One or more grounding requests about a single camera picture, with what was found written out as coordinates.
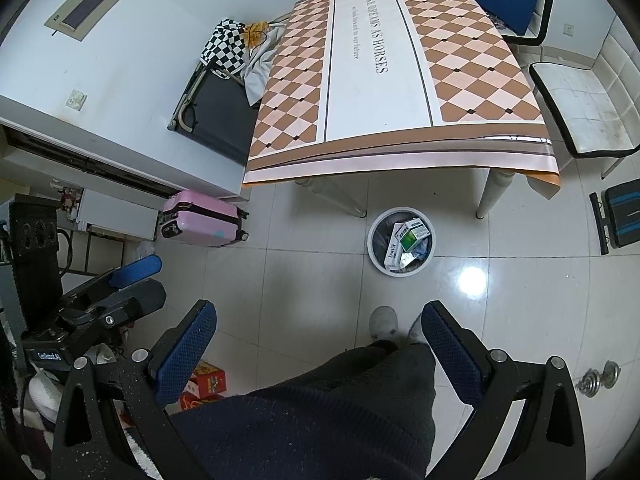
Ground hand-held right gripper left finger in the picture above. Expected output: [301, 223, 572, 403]
[52, 300, 218, 480]

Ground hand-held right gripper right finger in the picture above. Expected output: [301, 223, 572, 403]
[421, 301, 587, 480]

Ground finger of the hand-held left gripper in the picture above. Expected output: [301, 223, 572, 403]
[62, 254, 163, 307]
[57, 280, 167, 332]

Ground white medicine box blue print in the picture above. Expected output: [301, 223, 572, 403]
[384, 232, 404, 270]

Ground white round trash bin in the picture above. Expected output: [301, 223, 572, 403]
[367, 207, 437, 277]

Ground white green medicine box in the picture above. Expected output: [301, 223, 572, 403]
[397, 217, 431, 252]

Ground red cardboard box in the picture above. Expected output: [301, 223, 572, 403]
[180, 360, 227, 411]

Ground person's grey shoe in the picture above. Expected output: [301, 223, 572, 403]
[369, 306, 400, 339]

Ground pink suitcase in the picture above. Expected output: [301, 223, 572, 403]
[160, 190, 249, 248]

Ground black perforated panel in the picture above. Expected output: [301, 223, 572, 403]
[10, 195, 64, 341]

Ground person's dark pants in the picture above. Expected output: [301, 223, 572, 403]
[170, 340, 436, 480]

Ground metal dumbbell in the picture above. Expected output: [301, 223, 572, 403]
[575, 361, 621, 399]

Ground white table leg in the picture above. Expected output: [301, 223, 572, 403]
[475, 167, 514, 220]
[295, 176, 368, 219]

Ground black suitcase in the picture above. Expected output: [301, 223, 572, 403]
[167, 62, 261, 166]

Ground black step platform blue stripe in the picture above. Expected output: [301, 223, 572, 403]
[589, 179, 640, 255]

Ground grey cloth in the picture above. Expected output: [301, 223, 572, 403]
[242, 22, 287, 106]

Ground black white checkered cloth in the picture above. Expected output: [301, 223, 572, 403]
[201, 19, 249, 79]

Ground yellow cloth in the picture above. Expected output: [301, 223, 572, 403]
[245, 21, 274, 49]

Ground table with diamond-pattern cloth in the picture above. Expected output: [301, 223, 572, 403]
[241, 0, 560, 201]

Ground white padded bench chair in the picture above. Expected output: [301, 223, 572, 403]
[529, 15, 640, 181]

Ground beige wall panel box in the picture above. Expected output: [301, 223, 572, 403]
[44, 0, 122, 42]

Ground white chair black frame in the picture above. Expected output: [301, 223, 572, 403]
[500, 0, 559, 47]

